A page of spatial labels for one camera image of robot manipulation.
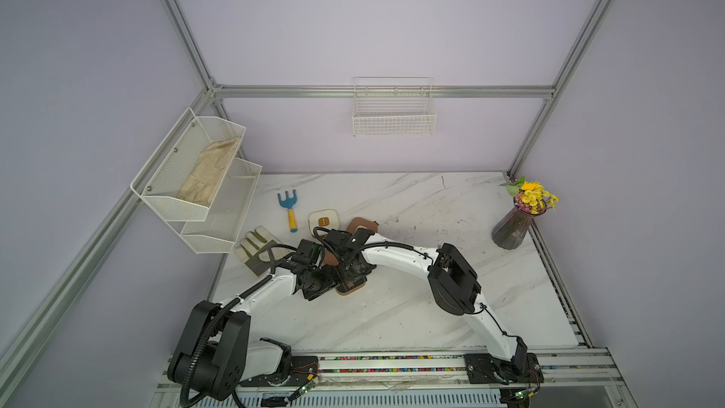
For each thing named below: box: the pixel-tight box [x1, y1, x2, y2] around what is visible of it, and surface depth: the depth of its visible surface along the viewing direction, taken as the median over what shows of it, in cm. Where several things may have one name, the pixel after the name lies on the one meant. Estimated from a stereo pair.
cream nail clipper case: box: [307, 208, 339, 238], surface depth 106 cm
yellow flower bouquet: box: [498, 175, 561, 216], surface depth 84 cm
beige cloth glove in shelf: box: [176, 136, 241, 207], surface depth 80 cm
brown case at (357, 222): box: [346, 217, 379, 235], surface depth 106 cm
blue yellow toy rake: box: [277, 188, 299, 234], surface depth 112 cm
